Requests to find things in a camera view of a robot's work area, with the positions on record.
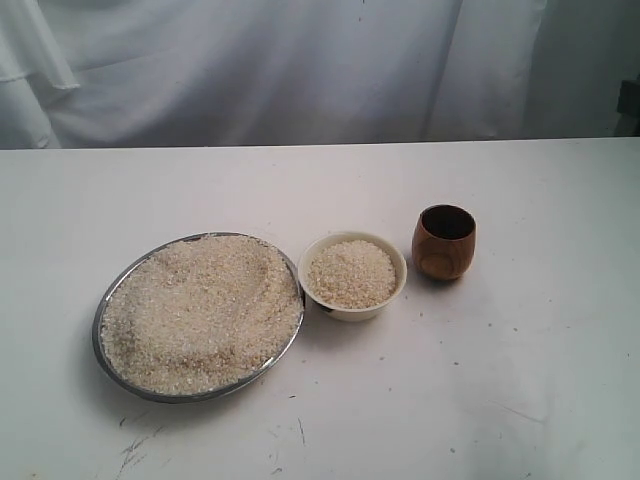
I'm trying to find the white backdrop curtain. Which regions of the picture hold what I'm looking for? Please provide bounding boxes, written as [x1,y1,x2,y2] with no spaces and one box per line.
[1,1,639,149]

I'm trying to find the metal plate of rice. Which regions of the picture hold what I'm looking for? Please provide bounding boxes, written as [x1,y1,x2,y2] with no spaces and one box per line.
[91,232,305,404]

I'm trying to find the brown wooden cup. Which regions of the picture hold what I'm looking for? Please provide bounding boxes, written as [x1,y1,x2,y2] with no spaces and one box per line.
[411,204,476,282]

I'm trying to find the white bowl of rice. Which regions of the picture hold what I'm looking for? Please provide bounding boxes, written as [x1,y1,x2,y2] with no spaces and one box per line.
[298,232,407,322]

